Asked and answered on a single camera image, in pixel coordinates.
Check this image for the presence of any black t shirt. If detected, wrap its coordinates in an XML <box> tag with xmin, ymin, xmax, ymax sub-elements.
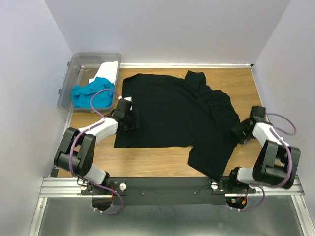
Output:
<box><xmin>114</xmin><ymin>71</ymin><xmax>240</xmax><ymax>180</ymax></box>

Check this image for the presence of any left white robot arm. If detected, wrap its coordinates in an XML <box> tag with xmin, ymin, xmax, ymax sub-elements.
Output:
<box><xmin>54</xmin><ymin>97</ymin><xmax>139</xmax><ymax>194</ymax></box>

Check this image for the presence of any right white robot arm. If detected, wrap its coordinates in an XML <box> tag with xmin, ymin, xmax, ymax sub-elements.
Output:
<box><xmin>221</xmin><ymin>117</ymin><xmax>301</xmax><ymax>193</ymax></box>

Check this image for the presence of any white t shirt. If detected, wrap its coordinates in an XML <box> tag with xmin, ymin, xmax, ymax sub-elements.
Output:
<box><xmin>89</xmin><ymin>61</ymin><xmax>119</xmax><ymax>84</ymax></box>

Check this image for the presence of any teal t shirt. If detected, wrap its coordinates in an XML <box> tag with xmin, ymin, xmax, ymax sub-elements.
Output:
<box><xmin>71</xmin><ymin>77</ymin><xmax>115</xmax><ymax>108</ymax></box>

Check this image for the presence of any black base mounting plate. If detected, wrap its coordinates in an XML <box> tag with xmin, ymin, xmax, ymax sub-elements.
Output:
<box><xmin>81</xmin><ymin>177</ymin><xmax>256</xmax><ymax>210</ymax></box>

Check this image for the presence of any clear plastic storage bin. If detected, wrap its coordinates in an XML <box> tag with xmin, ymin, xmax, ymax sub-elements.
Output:
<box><xmin>58</xmin><ymin>52</ymin><xmax>121</xmax><ymax>111</ymax></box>

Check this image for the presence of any aluminium frame rail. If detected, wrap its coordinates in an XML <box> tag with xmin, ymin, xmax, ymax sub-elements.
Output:
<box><xmin>30</xmin><ymin>177</ymin><xmax>315</xmax><ymax>236</ymax></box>

